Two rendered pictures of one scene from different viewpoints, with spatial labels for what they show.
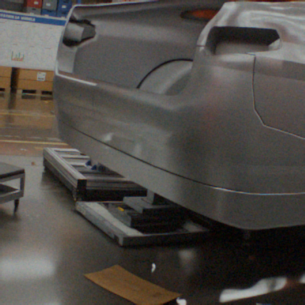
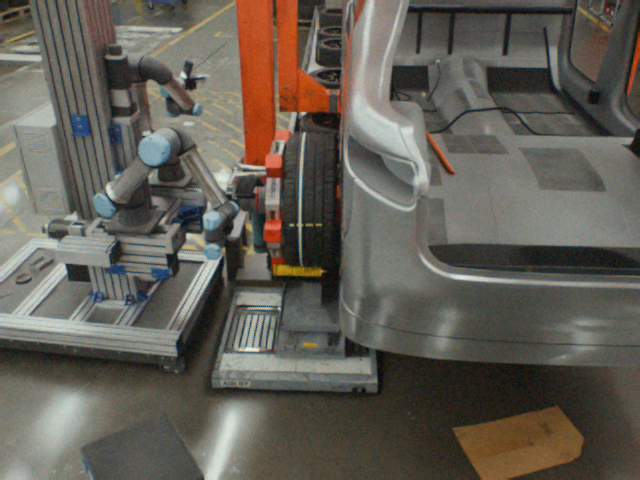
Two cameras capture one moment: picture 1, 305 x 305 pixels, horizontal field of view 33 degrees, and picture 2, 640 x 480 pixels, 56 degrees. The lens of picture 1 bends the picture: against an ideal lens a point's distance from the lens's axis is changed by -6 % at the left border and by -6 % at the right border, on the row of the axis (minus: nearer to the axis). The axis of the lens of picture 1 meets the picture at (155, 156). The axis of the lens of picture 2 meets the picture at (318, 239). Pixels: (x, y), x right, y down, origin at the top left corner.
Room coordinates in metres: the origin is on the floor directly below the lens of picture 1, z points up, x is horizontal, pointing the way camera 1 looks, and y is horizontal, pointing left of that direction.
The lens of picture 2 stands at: (2.57, 2.12, 2.20)
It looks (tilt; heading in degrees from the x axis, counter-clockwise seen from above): 31 degrees down; 305
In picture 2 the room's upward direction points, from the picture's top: straight up
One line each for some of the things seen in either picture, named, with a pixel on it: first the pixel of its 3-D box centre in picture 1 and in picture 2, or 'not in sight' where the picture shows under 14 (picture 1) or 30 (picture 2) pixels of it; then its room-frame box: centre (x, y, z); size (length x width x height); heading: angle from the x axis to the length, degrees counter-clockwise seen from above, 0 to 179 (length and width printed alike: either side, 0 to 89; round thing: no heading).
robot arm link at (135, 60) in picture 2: not in sight; (141, 106); (5.11, 0.16, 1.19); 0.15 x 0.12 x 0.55; 13
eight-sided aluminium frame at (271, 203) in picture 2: not in sight; (278, 199); (4.29, 0.05, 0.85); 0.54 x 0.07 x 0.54; 124
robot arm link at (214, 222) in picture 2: not in sight; (214, 224); (4.23, 0.55, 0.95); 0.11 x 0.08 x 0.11; 105
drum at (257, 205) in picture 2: not in sight; (264, 199); (4.35, 0.09, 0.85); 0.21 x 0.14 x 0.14; 34
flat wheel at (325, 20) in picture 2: not in sight; (340, 19); (8.01, -6.05, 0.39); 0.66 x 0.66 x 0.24
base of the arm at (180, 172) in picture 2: not in sight; (170, 168); (4.98, 0.13, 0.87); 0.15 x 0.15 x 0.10
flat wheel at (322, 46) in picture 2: not in sight; (341, 52); (6.80, -4.28, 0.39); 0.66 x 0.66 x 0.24
